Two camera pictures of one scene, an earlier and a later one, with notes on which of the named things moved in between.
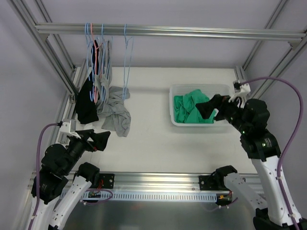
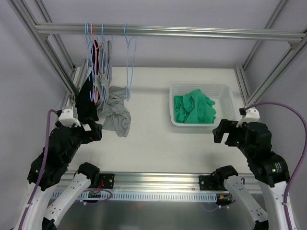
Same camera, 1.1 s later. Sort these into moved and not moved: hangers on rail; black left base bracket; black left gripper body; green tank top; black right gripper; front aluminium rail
Moved: black right gripper; black left gripper body
Not moved: hangers on rail; black left base bracket; green tank top; front aluminium rail
